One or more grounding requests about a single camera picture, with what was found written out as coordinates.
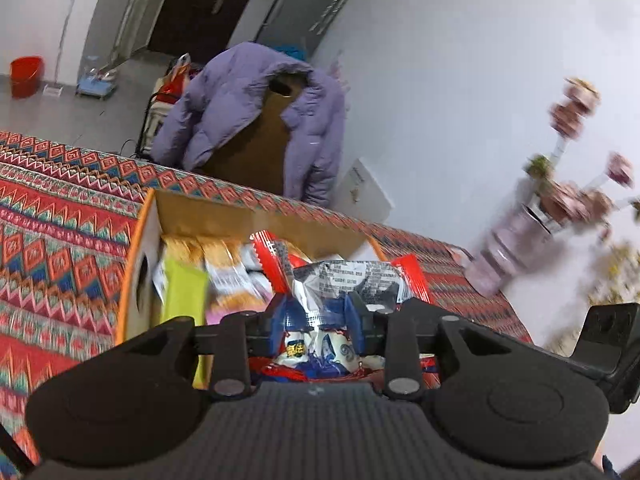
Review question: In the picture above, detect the bunch of dried pink roses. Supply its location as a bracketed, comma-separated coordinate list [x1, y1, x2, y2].
[520, 77, 640, 241]

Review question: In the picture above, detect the red plastic bucket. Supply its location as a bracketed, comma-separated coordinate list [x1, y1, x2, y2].
[10, 56, 45, 99]

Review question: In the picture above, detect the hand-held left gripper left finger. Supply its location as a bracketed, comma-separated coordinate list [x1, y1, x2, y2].
[75, 295, 296, 402]

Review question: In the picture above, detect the red plastic bag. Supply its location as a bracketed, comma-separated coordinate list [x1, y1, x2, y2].
[160, 52, 193, 103]

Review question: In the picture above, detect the white flat board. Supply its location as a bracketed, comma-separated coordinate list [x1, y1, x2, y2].
[332, 157, 394, 223]

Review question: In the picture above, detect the black rod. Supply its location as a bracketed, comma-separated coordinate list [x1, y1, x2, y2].
[0, 422, 33, 473]

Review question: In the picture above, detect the person's right forearm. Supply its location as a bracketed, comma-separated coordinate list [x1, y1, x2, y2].
[590, 437, 623, 480]

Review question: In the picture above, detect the mop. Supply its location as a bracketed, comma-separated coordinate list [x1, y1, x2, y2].
[44, 0, 76, 96]

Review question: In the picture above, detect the black floor cable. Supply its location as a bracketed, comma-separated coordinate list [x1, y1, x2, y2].
[120, 137, 151, 159]

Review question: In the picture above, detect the brown wooden chair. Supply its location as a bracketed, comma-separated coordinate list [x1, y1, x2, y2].
[202, 72, 311, 196]

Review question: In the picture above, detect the red cardboard box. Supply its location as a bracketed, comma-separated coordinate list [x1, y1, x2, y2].
[116, 187, 441, 391]

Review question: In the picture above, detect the grey refrigerator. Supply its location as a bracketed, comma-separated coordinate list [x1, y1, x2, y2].
[252, 0, 361, 58]

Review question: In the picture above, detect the green snack packet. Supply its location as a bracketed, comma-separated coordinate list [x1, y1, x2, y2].
[159, 257, 211, 391]

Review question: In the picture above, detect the purple puffer jacket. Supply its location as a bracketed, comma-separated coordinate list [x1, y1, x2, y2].
[150, 41, 347, 207]

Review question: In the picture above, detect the pink snack packet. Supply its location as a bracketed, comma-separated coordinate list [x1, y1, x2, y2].
[206, 306, 243, 323]

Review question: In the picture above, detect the small metal cart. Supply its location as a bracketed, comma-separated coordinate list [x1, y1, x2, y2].
[135, 92, 172, 161]

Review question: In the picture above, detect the blue pet feeder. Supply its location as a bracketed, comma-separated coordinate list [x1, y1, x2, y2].
[76, 55, 118, 98]

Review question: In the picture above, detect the pile of small orange packets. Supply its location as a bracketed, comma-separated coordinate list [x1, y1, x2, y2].
[152, 237, 273, 311]

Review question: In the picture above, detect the white snack bag blue print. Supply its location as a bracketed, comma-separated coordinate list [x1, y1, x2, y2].
[277, 259, 403, 378]

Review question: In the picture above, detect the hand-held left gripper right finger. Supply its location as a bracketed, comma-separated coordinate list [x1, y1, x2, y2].
[345, 291, 551, 403]

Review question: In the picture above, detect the pink ceramic vase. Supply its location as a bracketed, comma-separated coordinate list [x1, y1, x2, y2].
[465, 202, 551, 297]

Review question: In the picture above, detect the red patterned tablecloth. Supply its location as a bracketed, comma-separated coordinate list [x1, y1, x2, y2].
[0, 130, 533, 466]

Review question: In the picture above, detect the dark entrance door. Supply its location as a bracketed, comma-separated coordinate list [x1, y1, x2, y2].
[147, 0, 268, 58]

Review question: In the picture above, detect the glass sliding door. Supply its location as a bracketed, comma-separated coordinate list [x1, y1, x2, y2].
[82, 0, 176, 66]

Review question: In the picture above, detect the small red snack packet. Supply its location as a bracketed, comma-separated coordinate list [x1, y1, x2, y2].
[389, 254, 432, 306]

